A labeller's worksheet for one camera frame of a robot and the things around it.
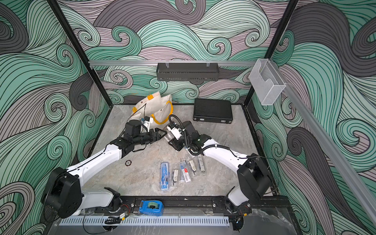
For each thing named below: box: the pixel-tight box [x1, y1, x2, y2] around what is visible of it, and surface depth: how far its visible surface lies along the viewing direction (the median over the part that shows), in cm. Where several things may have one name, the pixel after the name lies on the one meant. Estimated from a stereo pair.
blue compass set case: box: [160, 162, 170, 191], surface depth 83 cm
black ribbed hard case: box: [192, 98, 234, 124], surface depth 110 cm
